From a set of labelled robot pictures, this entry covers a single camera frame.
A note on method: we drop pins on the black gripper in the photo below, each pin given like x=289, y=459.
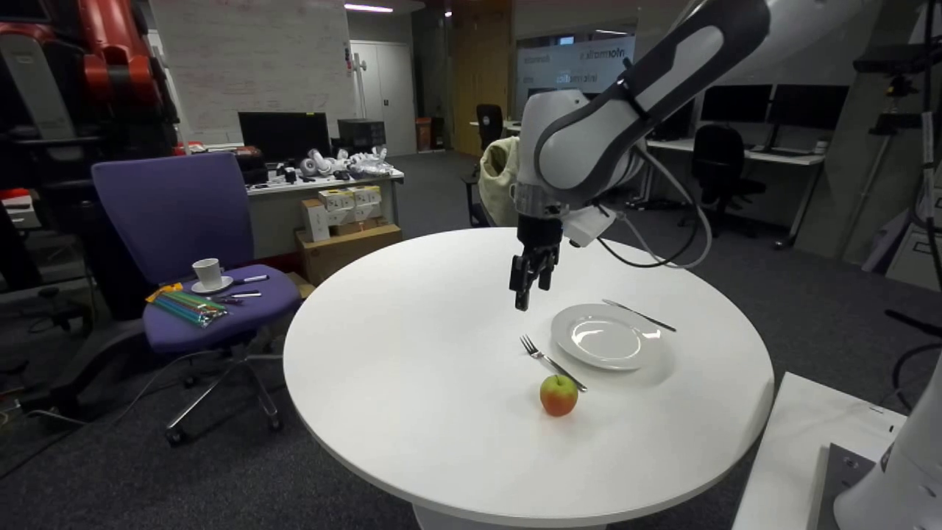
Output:
x=539, y=236

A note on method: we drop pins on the brown cardboard box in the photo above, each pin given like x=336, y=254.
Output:
x=348, y=252

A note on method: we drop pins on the yellow packet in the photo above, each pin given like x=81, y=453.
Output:
x=165, y=294

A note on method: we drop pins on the green red apple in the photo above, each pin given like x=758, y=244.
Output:
x=558, y=397

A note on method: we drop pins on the small black monitor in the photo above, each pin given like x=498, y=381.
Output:
x=360, y=133

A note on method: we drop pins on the grey office desk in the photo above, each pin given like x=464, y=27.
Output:
x=280, y=210

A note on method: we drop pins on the white plastic cutlery piece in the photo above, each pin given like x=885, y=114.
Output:
x=251, y=279
x=245, y=297

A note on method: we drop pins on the plain white carton box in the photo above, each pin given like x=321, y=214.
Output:
x=317, y=222

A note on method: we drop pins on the white filing cabinet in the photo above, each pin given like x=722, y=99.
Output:
x=919, y=247

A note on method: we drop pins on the white robot mounting platform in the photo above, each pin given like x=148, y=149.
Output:
x=797, y=453

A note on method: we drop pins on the black highback chair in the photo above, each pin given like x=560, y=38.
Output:
x=491, y=123

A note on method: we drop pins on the long white office desk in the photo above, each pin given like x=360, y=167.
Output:
x=785, y=155

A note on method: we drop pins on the black desk monitor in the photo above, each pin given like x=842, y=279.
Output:
x=811, y=107
x=736, y=104

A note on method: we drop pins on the white cup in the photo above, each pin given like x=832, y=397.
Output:
x=208, y=273

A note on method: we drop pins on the cream jacket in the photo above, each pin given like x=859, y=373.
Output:
x=502, y=180

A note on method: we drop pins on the white clutter pile on desk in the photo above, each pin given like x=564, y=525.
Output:
x=343, y=164

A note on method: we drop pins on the white saucer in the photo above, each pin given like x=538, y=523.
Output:
x=227, y=285

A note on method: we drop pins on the large black monitor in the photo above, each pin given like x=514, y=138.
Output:
x=283, y=138

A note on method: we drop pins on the grey metal base plate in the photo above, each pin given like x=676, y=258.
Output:
x=841, y=482

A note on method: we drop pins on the white round plate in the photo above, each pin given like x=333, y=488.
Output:
x=605, y=341

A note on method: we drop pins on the ceiling light strip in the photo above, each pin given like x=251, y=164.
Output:
x=368, y=7

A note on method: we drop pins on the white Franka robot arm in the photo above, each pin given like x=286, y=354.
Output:
x=591, y=138

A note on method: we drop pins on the white door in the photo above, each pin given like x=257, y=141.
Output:
x=385, y=92

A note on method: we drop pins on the metal table knife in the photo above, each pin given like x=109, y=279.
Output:
x=642, y=317

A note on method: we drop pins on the white yellow printed box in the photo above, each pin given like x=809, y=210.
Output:
x=340, y=207
x=365, y=205

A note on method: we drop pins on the red black robot machine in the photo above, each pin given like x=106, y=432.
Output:
x=106, y=49

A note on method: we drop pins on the metal fork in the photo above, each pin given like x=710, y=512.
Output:
x=539, y=354

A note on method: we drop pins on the purple office chair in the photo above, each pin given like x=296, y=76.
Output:
x=177, y=210

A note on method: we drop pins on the black swivel office chair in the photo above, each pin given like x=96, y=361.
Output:
x=726, y=158

